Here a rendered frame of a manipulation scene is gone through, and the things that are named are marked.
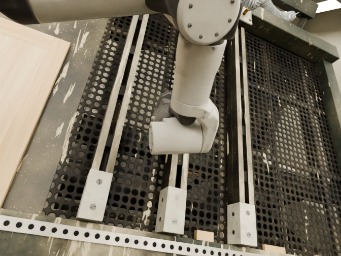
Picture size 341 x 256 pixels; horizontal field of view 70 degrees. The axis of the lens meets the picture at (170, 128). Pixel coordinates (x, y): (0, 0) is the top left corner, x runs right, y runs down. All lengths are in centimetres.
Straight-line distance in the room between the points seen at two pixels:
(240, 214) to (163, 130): 48
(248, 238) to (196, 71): 61
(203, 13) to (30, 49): 72
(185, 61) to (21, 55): 65
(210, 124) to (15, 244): 51
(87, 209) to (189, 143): 33
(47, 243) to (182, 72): 50
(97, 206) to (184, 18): 52
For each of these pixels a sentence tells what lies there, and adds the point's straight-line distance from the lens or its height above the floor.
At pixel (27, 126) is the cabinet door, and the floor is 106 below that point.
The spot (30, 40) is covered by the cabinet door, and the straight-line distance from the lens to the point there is 96.
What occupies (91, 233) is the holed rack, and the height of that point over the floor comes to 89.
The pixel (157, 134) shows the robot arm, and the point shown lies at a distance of 45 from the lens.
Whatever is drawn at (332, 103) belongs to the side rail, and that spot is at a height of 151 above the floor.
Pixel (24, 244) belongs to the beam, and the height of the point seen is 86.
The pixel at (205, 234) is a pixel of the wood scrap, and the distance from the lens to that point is 84.
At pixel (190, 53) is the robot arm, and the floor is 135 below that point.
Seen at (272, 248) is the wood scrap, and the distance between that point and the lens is 100.
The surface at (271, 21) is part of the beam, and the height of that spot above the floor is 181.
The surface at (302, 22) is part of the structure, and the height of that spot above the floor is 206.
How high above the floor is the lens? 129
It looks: 9 degrees down
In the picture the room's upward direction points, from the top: 19 degrees clockwise
